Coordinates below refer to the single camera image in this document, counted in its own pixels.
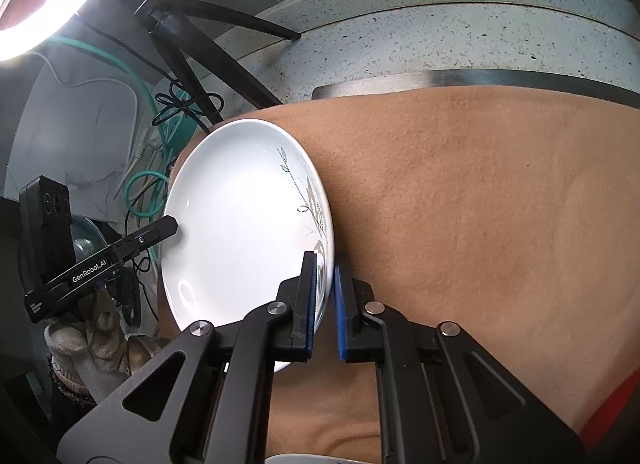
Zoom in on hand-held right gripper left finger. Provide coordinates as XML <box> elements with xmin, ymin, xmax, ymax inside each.
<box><xmin>56</xmin><ymin>251</ymin><xmax>321</xmax><ymax>464</ymax></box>

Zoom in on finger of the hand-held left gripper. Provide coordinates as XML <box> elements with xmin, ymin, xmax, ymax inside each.
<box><xmin>105</xmin><ymin>215</ymin><xmax>179</xmax><ymax>265</ymax></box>

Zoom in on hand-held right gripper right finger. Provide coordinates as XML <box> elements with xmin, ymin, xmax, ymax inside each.
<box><xmin>334</xmin><ymin>261</ymin><xmax>586</xmax><ymax>464</ymax></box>

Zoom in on white plate grey leaf print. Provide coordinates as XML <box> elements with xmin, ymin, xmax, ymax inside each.
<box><xmin>161</xmin><ymin>119</ymin><xmax>335</xmax><ymax>375</ymax></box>

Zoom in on wide white plate pink flowers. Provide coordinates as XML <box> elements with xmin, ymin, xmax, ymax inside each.
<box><xmin>265</xmin><ymin>453</ymin><xmax>381</xmax><ymax>464</ymax></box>

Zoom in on person's left hand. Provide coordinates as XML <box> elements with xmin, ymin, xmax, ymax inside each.
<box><xmin>44</xmin><ymin>289</ymin><xmax>156</xmax><ymax>405</ymax></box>

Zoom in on beige towel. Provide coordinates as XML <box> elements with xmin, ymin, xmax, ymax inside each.
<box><xmin>157</xmin><ymin>85</ymin><xmax>640</xmax><ymax>464</ymax></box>

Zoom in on black tripod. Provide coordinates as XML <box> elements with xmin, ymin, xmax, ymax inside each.
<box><xmin>116</xmin><ymin>0</ymin><xmax>302</xmax><ymax>137</ymax></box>

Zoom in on steel sink rim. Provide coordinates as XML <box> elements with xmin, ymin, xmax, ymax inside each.
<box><xmin>311</xmin><ymin>68</ymin><xmax>640</xmax><ymax>109</ymax></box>

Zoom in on red cloth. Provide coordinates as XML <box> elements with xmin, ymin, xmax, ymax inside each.
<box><xmin>580</xmin><ymin>376</ymin><xmax>640</xmax><ymax>451</ymax></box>

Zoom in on green cable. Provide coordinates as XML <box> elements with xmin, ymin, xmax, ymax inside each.
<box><xmin>47</xmin><ymin>36</ymin><xmax>201</xmax><ymax>265</ymax></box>

